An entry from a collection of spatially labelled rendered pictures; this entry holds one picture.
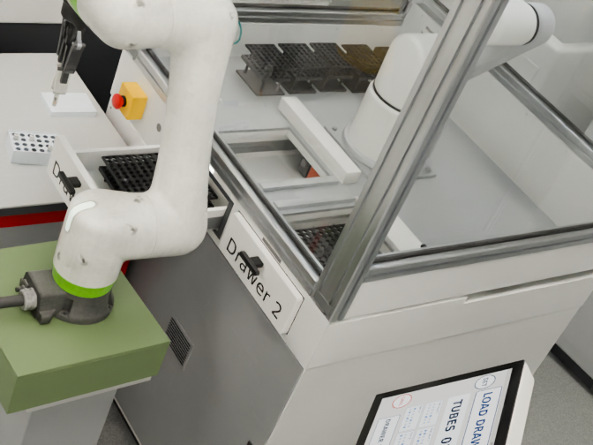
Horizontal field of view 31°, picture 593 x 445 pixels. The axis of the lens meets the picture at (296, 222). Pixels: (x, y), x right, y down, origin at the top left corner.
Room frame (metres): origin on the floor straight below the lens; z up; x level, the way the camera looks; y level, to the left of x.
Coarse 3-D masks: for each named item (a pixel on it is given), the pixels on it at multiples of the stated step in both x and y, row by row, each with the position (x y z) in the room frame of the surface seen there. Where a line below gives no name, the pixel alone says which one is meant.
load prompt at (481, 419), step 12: (480, 396) 1.47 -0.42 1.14; (492, 396) 1.46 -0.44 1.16; (480, 408) 1.44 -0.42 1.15; (492, 408) 1.43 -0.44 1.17; (468, 420) 1.41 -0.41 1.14; (480, 420) 1.40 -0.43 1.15; (492, 420) 1.39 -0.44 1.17; (468, 432) 1.38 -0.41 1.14; (480, 432) 1.37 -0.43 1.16; (468, 444) 1.34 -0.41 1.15; (480, 444) 1.34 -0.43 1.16
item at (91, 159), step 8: (80, 152) 2.00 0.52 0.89; (88, 152) 2.01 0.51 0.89; (96, 152) 2.03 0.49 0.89; (104, 152) 2.04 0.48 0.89; (112, 152) 2.06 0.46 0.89; (120, 152) 2.07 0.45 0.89; (128, 152) 2.09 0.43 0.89; (136, 152) 2.10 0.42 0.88; (144, 152) 2.12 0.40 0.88; (152, 152) 2.14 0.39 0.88; (80, 160) 2.00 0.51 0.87; (88, 160) 2.02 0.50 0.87; (96, 160) 2.03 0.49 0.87; (152, 160) 2.14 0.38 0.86; (88, 168) 2.02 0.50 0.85; (96, 168) 2.04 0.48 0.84; (96, 176) 2.02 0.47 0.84; (96, 184) 1.99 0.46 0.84; (104, 184) 2.00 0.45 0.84; (216, 192) 2.11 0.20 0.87; (216, 200) 2.10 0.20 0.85; (224, 200) 2.08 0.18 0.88; (208, 208) 2.00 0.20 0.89; (216, 208) 2.01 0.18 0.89; (224, 208) 2.03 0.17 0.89; (208, 216) 2.00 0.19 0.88; (216, 216) 2.01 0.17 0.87; (208, 224) 2.00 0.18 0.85; (216, 224) 2.02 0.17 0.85
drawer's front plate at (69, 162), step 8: (56, 136) 1.97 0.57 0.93; (56, 144) 1.97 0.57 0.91; (64, 144) 1.95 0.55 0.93; (56, 152) 1.96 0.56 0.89; (64, 152) 1.94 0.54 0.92; (72, 152) 1.94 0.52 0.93; (56, 160) 1.95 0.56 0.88; (64, 160) 1.93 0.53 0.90; (72, 160) 1.91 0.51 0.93; (48, 168) 1.97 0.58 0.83; (56, 168) 1.95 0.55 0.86; (64, 168) 1.93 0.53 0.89; (72, 168) 1.90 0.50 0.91; (80, 168) 1.89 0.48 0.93; (72, 176) 1.90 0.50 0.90; (80, 176) 1.88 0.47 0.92; (88, 176) 1.88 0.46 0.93; (56, 184) 1.93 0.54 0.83; (88, 184) 1.85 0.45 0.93; (64, 200) 1.90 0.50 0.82
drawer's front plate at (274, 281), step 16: (240, 224) 1.96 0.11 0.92; (224, 240) 1.98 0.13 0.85; (240, 240) 1.94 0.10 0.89; (256, 240) 1.92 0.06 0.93; (272, 256) 1.89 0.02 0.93; (240, 272) 1.92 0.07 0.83; (272, 272) 1.85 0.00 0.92; (272, 288) 1.84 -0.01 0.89; (288, 288) 1.81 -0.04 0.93; (272, 304) 1.83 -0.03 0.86; (288, 304) 1.80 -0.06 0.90; (272, 320) 1.81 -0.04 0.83; (288, 320) 1.79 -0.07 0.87
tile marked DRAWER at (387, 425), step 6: (378, 420) 1.48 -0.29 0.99; (384, 420) 1.48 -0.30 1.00; (390, 420) 1.47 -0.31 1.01; (396, 420) 1.47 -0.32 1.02; (378, 426) 1.46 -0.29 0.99; (384, 426) 1.46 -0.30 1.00; (390, 426) 1.45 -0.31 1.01; (378, 432) 1.45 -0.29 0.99; (384, 432) 1.44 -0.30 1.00; (390, 432) 1.44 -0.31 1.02; (372, 438) 1.43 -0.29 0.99; (378, 438) 1.43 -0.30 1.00; (384, 438) 1.42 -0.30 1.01; (390, 438) 1.42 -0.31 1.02; (372, 444) 1.41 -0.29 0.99; (378, 444) 1.41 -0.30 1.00; (384, 444) 1.40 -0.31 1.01
